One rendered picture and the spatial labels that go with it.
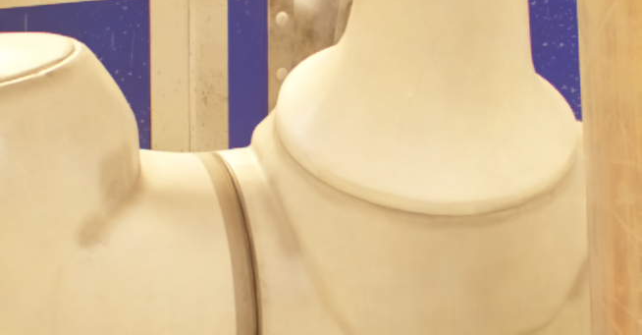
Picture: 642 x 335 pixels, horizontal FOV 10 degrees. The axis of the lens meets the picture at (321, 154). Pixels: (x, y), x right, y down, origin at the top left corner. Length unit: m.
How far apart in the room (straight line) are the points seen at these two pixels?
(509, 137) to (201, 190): 0.10
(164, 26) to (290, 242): 0.76
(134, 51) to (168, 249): 0.77
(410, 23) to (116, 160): 0.11
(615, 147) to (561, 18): 1.11
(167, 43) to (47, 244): 0.79
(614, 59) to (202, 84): 1.02
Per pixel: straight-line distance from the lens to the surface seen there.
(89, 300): 1.23
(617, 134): 1.02
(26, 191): 1.22
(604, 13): 1.02
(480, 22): 1.23
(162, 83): 2.02
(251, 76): 2.04
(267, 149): 1.27
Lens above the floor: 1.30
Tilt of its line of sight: 13 degrees down
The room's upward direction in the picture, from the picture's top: straight up
